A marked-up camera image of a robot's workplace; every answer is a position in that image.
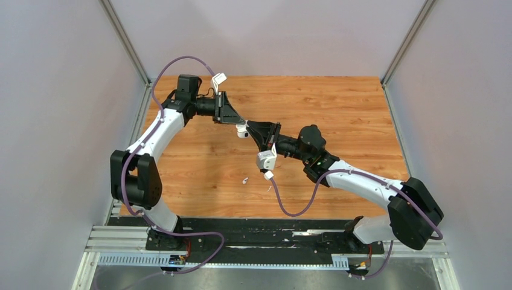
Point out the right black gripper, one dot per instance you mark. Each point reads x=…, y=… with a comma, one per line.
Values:
x=265, y=134

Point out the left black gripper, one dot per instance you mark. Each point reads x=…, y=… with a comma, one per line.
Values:
x=224, y=113

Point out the white earbud charging case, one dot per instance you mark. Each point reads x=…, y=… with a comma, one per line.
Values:
x=242, y=131

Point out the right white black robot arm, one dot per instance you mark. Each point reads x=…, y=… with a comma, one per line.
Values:
x=412, y=215

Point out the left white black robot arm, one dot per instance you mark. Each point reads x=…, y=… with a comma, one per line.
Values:
x=134, y=176

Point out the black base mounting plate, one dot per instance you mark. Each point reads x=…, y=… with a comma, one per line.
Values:
x=218, y=226

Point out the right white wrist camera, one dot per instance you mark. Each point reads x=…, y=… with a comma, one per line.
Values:
x=266, y=160

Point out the white slotted cable duct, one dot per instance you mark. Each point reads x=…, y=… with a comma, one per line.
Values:
x=168, y=261

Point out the left aluminium corner post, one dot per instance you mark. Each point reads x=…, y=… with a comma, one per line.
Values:
x=121, y=33

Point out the aluminium corner post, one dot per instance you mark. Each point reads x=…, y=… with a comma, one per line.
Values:
x=121, y=33
x=411, y=34

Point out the aluminium frame rail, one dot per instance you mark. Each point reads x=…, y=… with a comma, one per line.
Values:
x=114, y=239

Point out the right aluminium corner post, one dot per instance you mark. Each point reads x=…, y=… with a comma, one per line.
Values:
x=411, y=34

